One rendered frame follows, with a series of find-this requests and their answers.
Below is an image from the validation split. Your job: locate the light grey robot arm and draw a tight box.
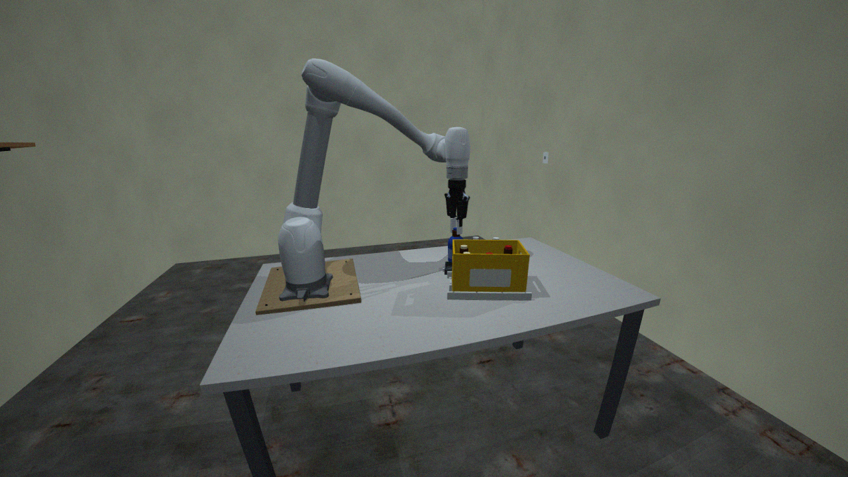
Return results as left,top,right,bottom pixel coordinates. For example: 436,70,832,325
278,58,470,303

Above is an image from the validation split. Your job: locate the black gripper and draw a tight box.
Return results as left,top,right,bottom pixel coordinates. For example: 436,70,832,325
445,180,470,235

